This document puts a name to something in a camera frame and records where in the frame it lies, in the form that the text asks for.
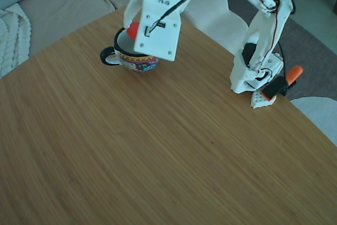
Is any patterned enamel cup black rim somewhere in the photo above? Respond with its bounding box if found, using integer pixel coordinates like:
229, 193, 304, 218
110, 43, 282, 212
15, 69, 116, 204
100, 28, 161, 73

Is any white fabric chair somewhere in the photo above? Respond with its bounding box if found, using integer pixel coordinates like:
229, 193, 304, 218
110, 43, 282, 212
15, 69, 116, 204
172, 0, 251, 54
290, 96, 337, 146

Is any beige sofa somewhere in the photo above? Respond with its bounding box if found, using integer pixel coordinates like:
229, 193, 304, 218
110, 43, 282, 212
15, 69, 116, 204
0, 0, 230, 58

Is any grey rug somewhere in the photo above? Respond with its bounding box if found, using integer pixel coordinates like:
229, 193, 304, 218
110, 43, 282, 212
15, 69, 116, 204
226, 0, 337, 102

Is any white knitted blanket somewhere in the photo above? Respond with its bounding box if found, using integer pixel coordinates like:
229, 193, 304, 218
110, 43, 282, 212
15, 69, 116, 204
0, 3, 32, 78

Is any orange and black clamp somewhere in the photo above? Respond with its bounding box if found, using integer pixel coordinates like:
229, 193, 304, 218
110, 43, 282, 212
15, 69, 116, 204
262, 65, 304, 102

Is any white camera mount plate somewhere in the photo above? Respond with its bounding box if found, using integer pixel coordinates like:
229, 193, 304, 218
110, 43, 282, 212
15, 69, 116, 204
133, 0, 183, 62

